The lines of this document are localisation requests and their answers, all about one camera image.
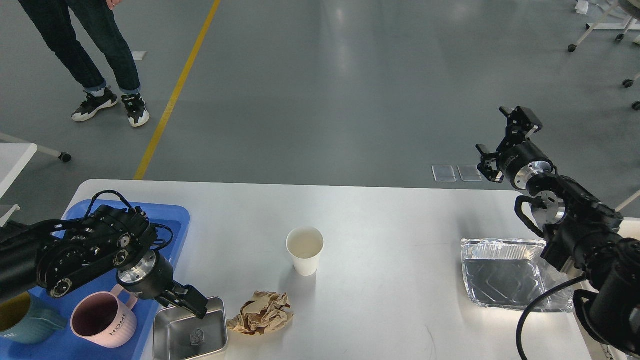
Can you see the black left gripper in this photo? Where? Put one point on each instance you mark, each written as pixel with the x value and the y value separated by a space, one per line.
pixel 153 279

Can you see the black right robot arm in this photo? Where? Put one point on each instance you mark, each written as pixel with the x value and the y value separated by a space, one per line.
pixel 580 232

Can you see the pink ribbed mug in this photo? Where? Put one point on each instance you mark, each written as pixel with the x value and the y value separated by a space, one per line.
pixel 106 318

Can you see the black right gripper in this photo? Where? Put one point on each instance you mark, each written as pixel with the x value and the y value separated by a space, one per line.
pixel 516 159

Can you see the clear floor plate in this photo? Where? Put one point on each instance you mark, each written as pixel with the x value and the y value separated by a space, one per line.
pixel 469 173
pixel 444 173

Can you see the white wheeled cart frame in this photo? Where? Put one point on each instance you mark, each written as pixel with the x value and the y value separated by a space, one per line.
pixel 630 21

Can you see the clear floor plate right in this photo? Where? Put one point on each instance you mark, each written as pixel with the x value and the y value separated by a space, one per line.
pixel 469 173

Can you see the crumpled brown paper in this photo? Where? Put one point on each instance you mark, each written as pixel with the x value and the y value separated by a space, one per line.
pixel 265 313

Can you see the teal ceramic mug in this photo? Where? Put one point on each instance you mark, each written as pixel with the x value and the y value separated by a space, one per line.
pixel 27 319

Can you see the white paper cup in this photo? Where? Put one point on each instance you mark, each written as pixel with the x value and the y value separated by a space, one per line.
pixel 305 246

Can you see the white paper scrap on floor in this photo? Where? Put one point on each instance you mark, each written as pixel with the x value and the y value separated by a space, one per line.
pixel 138 55

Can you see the white plastic bin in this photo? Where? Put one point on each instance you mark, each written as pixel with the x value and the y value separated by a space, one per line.
pixel 630 228

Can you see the white side table left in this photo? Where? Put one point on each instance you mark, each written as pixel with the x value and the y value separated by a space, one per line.
pixel 15 155

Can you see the square stainless steel tin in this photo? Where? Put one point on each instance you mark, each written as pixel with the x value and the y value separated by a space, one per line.
pixel 180 335

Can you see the blue plastic tray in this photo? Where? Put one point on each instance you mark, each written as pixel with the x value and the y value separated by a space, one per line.
pixel 64 344

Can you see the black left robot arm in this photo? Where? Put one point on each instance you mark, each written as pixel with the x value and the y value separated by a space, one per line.
pixel 62 255

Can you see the aluminium foil tray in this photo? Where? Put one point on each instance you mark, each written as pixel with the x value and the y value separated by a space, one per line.
pixel 506 273

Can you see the clear floor plate left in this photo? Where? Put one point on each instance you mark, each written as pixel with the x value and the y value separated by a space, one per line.
pixel 444 173

